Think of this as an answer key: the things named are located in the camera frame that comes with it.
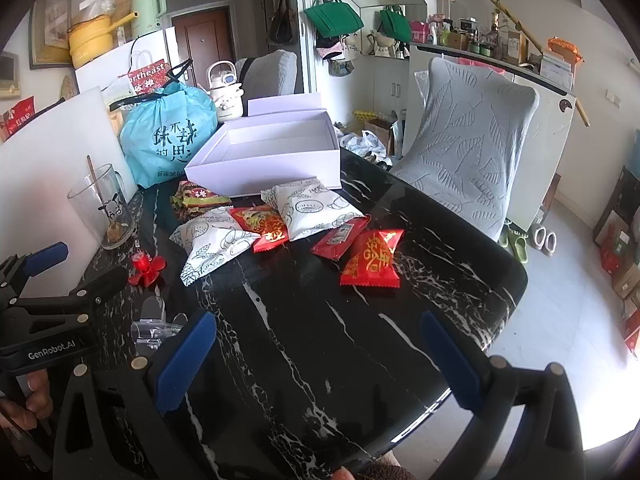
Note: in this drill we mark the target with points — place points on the clear plastic piece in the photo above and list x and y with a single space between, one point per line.
152 327

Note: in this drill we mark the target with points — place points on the chair with grey leaf cover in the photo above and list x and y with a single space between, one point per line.
270 75
465 160

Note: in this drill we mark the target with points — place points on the brown door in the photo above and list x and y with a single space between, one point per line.
205 40

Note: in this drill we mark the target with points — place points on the row of jars and bottles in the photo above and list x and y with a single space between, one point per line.
470 40

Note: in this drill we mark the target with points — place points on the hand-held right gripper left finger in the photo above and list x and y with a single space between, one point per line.
185 360

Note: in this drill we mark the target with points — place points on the green tote bag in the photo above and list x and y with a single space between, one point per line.
332 20

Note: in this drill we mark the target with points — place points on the red gift box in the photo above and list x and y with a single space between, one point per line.
22 115

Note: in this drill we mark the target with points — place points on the white board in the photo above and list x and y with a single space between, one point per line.
45 160

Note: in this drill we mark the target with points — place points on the small red sauce packet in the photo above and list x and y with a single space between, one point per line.
337 240

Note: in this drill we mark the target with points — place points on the white wardrobe cabinet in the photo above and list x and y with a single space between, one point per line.
385 82

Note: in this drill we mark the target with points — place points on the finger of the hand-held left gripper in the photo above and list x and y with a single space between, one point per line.
100 285
45 257

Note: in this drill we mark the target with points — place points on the orange packet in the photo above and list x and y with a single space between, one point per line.
565 50

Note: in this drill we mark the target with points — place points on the dark handbag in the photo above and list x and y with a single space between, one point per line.
280 25

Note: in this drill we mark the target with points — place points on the white patterned snack packet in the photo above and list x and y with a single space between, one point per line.
310 210
215 245

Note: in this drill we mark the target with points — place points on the glass cup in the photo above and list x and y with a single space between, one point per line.
107 220

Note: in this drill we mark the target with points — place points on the white fridge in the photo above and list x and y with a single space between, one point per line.
95 70

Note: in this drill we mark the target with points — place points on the bamboo pole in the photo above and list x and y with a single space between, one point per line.
505 7

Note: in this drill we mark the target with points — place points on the green slippers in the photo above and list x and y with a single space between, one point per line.
517 245

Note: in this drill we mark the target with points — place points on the person's left hand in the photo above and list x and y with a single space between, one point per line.
30 400

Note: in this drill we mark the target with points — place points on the red gold-lettered snack packet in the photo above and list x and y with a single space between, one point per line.
372 260

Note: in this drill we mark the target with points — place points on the light green kettle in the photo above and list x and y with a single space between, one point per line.
145 12

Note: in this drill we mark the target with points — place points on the dark red cereal packet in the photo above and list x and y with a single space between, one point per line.
197 197

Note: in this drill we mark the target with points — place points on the white cardboard box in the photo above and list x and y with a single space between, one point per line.
270 160

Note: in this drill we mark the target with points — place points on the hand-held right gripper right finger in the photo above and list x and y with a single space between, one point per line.
450 360

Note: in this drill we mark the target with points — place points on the yellow pot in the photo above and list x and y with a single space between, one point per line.
90 40

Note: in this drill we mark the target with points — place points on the red picture snack packet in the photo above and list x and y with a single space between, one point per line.
262 230

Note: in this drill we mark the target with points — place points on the red flower-shaped toy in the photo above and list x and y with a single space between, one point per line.
145 267

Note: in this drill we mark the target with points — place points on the white cartoon kettle bottle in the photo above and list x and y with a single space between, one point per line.
225 100

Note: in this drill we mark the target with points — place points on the open cardboard box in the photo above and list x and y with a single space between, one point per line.
380 135

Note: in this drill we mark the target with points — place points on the framed wall picture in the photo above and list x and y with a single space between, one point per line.
50 25

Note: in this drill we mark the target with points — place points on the wooden stick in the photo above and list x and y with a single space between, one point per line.
92 175

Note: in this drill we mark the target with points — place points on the white plastic bag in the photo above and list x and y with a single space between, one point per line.
362 145

